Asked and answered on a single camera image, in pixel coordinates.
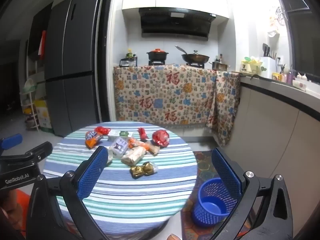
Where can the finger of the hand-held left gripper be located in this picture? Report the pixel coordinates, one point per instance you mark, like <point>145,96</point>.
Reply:
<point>11,141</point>
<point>37,152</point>

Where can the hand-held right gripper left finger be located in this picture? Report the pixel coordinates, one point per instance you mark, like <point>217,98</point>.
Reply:
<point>93,170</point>

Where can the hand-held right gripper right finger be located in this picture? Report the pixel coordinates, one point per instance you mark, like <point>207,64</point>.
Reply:
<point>225,172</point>

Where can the orange blue snack packet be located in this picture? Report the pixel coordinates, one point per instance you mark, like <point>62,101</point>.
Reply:
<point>91,138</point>

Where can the purple clear plastic packet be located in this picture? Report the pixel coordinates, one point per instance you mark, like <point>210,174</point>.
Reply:
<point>118,148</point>

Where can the blue plastic mesh basket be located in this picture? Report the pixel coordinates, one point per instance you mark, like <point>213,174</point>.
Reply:
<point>212,207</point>

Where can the long beige snack packet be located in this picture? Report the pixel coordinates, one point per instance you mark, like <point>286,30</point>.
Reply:
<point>133,157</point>

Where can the gold foil packet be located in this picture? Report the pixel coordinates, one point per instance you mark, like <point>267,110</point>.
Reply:
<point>143,169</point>

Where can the orange clear plastic bag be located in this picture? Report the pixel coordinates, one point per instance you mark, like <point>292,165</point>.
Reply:
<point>137,143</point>

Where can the short beige snack packet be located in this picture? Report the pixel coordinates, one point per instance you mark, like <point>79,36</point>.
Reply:
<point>153,148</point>

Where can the orange garment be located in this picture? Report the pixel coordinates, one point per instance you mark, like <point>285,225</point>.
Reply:
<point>22,202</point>

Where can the yellow cardboard box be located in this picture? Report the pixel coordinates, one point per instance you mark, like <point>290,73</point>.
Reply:
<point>45,117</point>

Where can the small red candy wrapper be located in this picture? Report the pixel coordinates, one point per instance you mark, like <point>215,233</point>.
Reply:
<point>103,130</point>

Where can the round table striped tablecloth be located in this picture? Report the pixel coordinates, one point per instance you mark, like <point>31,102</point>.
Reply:
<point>130,195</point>

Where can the white storage rack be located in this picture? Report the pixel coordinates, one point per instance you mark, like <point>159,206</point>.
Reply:
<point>30,100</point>

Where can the white green milk carton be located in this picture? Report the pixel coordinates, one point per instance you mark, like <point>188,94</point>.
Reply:
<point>122,134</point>

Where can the flat red snack packet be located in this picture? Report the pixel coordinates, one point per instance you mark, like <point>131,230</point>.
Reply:
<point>142,133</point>

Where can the narrow patterned curtain cloth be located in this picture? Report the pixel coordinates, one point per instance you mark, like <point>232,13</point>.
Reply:
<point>226,105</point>

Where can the crumpled red foil packet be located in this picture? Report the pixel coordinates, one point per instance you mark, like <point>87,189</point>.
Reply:
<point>161,138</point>

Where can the kitchen counter cabinet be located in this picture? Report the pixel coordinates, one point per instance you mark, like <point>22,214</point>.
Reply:
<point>275,120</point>

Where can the wide patterned curtain cloth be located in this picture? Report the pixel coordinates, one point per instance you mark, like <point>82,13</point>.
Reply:
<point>162,97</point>

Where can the grey refrigerator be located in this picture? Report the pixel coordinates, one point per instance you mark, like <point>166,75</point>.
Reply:
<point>72,55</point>

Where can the red hanging cloth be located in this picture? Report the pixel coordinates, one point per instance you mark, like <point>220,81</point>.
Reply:
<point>43,42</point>

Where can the steel pot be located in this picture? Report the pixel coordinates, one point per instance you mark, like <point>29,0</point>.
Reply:
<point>220,65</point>

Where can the small yellow cup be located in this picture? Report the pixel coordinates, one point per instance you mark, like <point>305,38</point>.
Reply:
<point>276,77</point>

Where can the cream yellow appliance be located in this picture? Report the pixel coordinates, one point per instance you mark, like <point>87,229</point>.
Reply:
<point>248,66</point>

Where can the white utensil holder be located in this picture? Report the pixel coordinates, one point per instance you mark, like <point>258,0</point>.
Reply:
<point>268,67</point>

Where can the purple cup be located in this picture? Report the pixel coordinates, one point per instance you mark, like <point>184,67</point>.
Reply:
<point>289,78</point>

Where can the condiment bottles rack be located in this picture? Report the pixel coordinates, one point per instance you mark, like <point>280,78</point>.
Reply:
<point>128,60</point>

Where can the black wok with lid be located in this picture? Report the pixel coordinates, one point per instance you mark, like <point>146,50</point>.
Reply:
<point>195,58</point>

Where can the black pot red lid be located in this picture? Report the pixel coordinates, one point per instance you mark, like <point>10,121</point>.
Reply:
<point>157,54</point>

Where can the black range hood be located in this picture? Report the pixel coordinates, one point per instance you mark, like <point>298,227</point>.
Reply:
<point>175,23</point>

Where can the floral wall decoration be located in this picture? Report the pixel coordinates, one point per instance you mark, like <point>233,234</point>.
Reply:
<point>276,21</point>

